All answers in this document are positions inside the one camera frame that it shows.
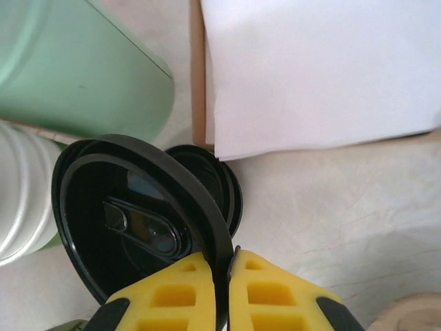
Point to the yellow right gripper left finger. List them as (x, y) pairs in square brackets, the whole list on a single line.
[(144, 308)]

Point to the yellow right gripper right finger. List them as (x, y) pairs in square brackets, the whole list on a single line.
[(310, 310)]

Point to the black plastic cup lid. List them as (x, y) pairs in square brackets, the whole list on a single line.
[(103, 241)]

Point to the brown pulp cup carrier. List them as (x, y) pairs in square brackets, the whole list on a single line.
[(413, 310)]

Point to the black cup lid stack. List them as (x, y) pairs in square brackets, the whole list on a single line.
[(213, 172)]

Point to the green white paper cup stack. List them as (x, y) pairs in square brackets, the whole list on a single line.
[(20, 189)]

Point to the brown cardboard napkin tray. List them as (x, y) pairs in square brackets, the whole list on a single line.
[(198, 86)]

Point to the white napkin stack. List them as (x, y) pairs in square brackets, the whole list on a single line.
[(310, 69)]

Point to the mint green straw holder cup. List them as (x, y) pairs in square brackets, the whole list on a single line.
[(69, 69)]

